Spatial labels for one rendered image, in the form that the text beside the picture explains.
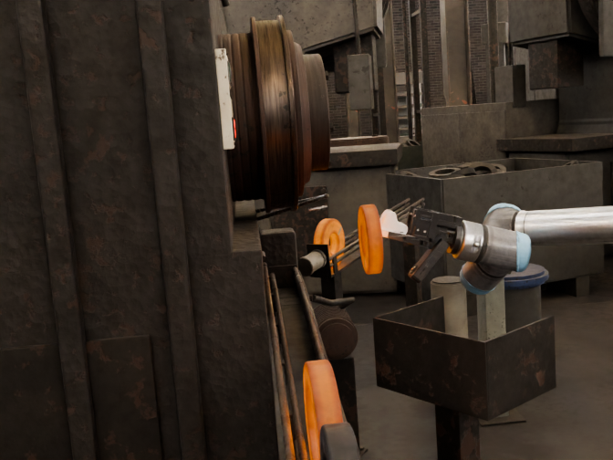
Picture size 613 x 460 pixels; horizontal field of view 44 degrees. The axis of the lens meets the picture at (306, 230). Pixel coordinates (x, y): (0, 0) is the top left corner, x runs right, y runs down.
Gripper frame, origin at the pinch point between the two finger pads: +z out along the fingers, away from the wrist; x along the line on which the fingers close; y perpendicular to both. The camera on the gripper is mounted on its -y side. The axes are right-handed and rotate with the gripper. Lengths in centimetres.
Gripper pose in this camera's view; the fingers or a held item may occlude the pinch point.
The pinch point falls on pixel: (369, 230)
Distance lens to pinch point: 172.4
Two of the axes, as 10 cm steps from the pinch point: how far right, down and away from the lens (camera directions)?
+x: 0.8, 1.3, -9.9
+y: 2.1, -9.7, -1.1
